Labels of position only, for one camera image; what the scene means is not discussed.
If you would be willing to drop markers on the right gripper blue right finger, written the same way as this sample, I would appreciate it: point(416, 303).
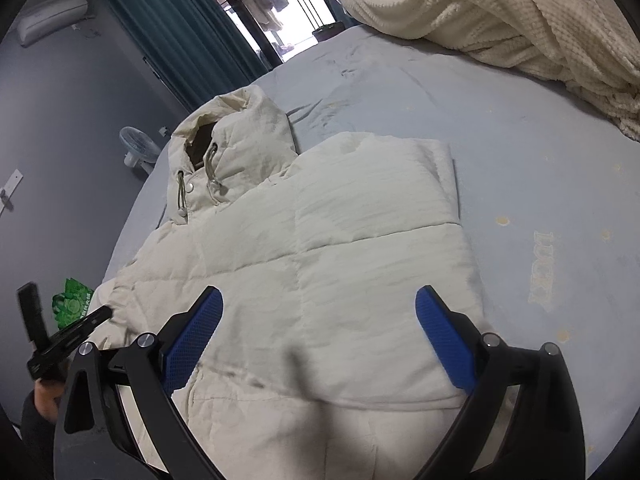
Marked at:
point(544, 437)

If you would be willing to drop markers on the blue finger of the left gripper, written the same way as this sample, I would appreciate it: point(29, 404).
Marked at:
point(30, 305)
point(65, 341)

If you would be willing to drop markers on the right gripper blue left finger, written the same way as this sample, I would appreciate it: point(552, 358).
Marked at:
point(93, 437)

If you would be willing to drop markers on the cream hooded puffer jacket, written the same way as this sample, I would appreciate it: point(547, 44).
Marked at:
point(319, 368)

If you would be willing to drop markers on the person left hand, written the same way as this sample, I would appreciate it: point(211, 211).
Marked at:
point(47, 398)

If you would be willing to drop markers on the green plastic bag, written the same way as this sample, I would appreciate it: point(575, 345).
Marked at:
point(72, 303)

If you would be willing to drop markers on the white standing fan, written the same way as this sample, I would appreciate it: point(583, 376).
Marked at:
point(141, 151)

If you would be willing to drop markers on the light blue bed sheet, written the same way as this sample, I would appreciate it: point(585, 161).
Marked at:
point(548, 197)

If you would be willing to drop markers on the white air conditioner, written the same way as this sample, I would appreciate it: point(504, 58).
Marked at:
point(46, 20)

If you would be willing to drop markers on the teal curtain left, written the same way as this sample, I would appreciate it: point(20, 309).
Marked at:
point(192, 44)

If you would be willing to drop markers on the cream fleece blanket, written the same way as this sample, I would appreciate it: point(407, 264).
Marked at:
point(588, 45)

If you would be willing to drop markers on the white wall hook rail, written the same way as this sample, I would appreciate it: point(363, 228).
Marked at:
point(9, 188)

